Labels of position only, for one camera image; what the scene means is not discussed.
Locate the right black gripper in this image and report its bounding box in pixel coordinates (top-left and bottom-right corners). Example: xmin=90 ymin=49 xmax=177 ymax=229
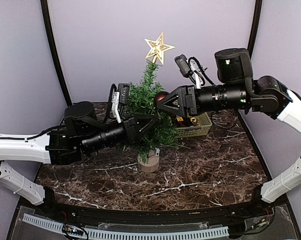
xmin=156 ymin=82 xmax=249 ymax=117

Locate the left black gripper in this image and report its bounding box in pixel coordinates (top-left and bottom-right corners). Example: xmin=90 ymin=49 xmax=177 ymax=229
xmin=81 ymin=112 xmax=159 ymax=155

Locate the red bauble ornament back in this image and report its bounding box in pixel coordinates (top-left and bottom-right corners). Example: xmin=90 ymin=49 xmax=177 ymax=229
xmin=154 ymin=91 xmax=169 ymax=104

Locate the small green christmas tree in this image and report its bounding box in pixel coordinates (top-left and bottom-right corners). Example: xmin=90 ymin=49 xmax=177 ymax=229
xmin=126 ymin=60 xmax=177 ymax=163

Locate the green plastic basket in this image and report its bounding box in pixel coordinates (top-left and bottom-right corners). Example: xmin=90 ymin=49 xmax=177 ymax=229
xmin=176 ymin=112 xmax=213 ymax=138

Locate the gold star tree topper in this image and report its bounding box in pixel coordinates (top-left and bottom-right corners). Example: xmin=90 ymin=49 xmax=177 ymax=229
xmin=144 ymin=31 xmax=175 ymax=65

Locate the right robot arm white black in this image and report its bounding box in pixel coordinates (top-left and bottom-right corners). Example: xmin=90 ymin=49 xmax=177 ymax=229
xmin=154 ymin=48 xmax=301 ymax=217

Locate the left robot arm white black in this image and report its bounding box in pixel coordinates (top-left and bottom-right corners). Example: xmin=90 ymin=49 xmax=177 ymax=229
xmin=0 ymin=101 xmax=158 ymax=218

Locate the round wooden tree base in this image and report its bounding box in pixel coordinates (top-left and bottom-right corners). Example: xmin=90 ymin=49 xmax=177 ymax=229
xmin=137 ymin=150 xmax=160 ymax=173

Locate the gold bell ornament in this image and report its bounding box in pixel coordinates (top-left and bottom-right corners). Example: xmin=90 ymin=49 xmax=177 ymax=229
xmin=190 ymin=117 xmax=198 ymax=126

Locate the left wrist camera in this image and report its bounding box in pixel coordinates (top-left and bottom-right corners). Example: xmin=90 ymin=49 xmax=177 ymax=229
xmin=110 ymin=83 xmax=130 ymax=123

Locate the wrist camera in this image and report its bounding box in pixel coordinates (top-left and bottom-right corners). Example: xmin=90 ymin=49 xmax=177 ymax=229
xmin=174 ymin=54 xmax=215 ymax=89
xmin=110 ymin=83 xmax=130 ymax=123

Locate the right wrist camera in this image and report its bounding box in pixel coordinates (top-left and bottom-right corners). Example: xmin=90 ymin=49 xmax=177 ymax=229
xmin=174 ymin=54 xmax=215 ymax=89

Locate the right black frame post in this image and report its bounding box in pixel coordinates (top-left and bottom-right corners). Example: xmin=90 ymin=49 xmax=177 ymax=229
xmin=247 ymin=0 xmax=263 ymax=57

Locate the black frame post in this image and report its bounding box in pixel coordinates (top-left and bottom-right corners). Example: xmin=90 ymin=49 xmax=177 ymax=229
xmin=40 ymin=0 xmax=72 ymax=107
xmin=247 ymin=0 xmax=263 ymax=57

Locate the black front rail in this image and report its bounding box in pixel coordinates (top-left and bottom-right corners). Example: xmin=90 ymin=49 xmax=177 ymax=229
xmin=35 ymin=202 xmax=274 ymax=226

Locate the white slotted cable duct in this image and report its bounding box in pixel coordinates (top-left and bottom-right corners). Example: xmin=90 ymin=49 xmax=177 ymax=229
xmin=22 ymin=213 xmax=230 ymax=240

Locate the left black frame post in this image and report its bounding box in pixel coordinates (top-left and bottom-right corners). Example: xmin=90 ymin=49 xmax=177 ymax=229
xmin=40 ymin=0 xmax=72 ymax=107

